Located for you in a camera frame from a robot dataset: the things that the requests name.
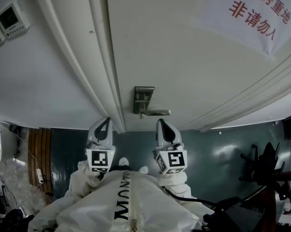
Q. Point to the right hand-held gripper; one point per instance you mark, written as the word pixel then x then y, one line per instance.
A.
pixel 174 159

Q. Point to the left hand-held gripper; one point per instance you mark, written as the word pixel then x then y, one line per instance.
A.
pixel 100 159

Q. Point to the person's left forearm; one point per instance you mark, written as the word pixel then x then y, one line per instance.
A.
pixel 83 180

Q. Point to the person's right forearm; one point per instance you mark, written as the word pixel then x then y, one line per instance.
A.
pixel 175 185

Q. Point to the white door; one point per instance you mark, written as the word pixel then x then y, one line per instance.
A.
pixel 184 57

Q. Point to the person's left white shoe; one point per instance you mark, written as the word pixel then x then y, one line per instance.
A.
pixel 123 161

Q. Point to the person's white shoe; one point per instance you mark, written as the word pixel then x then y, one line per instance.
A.
pixel 123 161
pixel 143 169

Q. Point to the person's right white shoe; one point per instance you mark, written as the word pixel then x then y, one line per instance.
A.
pixel 143 169

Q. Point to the wooden slat panel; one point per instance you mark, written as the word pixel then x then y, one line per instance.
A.
pixel 42 149

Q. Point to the person's white coverall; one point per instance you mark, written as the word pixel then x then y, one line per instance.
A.
pixel 99 202

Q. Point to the white power strip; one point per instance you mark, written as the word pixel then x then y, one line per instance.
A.
pixel 40 175

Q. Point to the white round appliance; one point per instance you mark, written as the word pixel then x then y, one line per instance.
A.
pixel 5 141

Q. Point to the black case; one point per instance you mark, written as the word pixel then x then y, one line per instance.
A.
pixel 234 216

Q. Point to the black office chair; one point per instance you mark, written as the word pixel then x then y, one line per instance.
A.
pixel 268 168

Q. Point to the white paper notice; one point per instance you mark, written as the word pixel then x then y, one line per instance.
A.
pixel 220 30

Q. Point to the black bag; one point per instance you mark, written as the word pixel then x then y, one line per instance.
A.
pixel 15 217

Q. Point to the white door frame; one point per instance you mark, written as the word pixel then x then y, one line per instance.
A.
pixel 92 57

